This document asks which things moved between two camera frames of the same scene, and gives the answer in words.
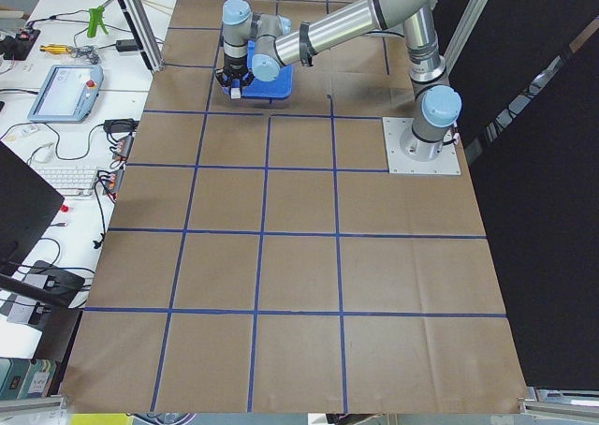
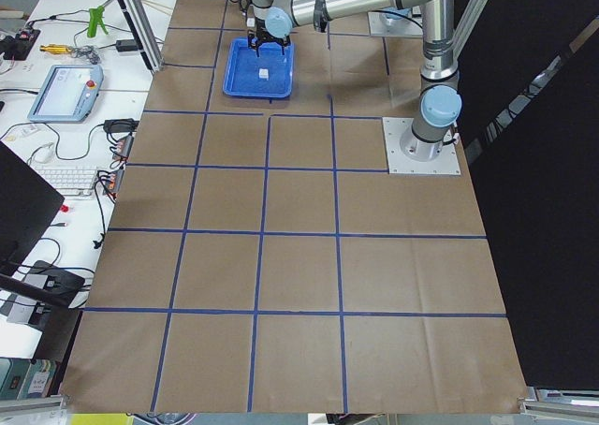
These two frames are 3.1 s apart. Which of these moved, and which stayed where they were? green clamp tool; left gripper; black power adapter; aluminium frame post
Moved: left gripper
Stayed: green clamp tool; aluminium frame post; black power adapter
